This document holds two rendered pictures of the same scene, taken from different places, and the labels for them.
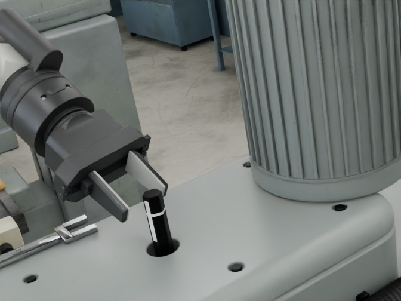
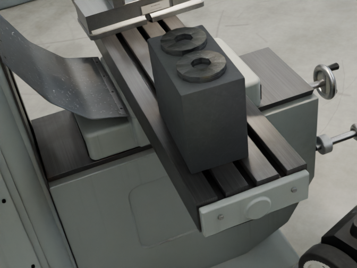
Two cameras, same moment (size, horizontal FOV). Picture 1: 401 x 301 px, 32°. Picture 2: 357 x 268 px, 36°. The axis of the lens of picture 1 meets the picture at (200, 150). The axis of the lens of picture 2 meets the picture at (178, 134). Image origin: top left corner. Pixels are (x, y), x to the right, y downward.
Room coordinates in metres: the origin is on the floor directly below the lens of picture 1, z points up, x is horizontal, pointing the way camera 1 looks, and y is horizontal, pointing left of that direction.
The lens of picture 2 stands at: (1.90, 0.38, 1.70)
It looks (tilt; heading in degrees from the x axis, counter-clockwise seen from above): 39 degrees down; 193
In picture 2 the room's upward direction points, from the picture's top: 8 degrees counter-clockwise
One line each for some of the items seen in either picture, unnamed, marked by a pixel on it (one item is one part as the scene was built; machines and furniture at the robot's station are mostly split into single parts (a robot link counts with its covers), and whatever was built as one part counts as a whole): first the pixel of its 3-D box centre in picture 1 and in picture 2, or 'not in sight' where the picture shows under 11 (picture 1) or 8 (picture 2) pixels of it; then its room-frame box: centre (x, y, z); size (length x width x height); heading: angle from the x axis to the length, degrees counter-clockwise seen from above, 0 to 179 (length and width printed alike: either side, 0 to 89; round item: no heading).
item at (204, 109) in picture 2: not in sight; (196, 94); (1.02, 0.23, 1.08); 0.22 x 0.12 x 0.20; 26
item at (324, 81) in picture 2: not in sight; (314, 85); (0.42, 0.50, 0.68); 0.16 x 0.12 x 0.12; 119
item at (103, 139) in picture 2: not in sight; (160, 90); (0.66, 0.06, 0.84); 0.50 x 0.35 x 0.12; 119
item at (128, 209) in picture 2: not in sight; (183, 179); (0.65, 0.08, 0.48); 0.80 x 0.30 x 0.60; 119
